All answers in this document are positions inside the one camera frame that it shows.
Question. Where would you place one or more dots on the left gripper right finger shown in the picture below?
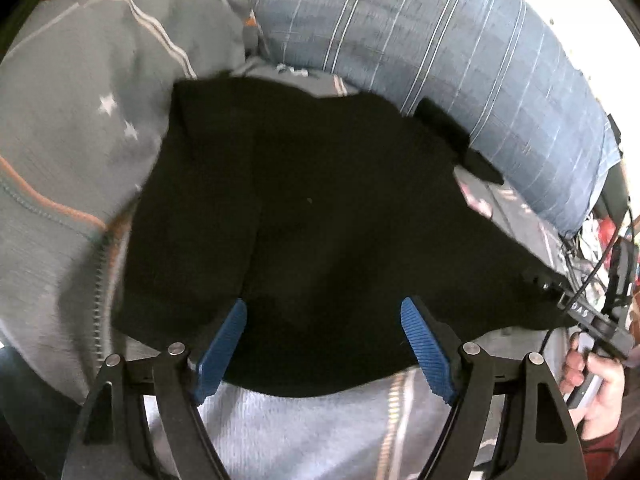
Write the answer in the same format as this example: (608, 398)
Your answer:
(536, 437)

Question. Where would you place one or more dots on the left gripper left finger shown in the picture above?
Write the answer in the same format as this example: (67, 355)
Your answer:
(112, 439)

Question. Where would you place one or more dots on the black pants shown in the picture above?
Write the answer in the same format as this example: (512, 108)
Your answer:
(321, 215)

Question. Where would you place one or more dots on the person's right hand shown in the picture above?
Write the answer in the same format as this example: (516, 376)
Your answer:
(614, 404)

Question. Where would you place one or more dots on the red clutter item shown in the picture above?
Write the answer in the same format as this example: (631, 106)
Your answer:
(607, 231)

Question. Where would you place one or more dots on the blue plaid pillow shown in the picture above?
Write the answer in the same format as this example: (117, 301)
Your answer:
(492, 65)

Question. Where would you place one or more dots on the grey patterned duvet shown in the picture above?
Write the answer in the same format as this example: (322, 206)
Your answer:
(85, 90)

